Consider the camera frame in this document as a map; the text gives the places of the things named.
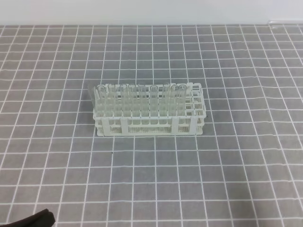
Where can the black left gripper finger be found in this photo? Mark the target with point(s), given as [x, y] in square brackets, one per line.
[44, 218]

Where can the clear glass test tube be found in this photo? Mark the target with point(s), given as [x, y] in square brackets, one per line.
[182, 99]

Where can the white plastic test tube rack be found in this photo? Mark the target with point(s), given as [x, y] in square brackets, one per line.
[190, 124]

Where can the grey checkered tablecloth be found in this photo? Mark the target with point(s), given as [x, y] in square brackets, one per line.
[245, 170]

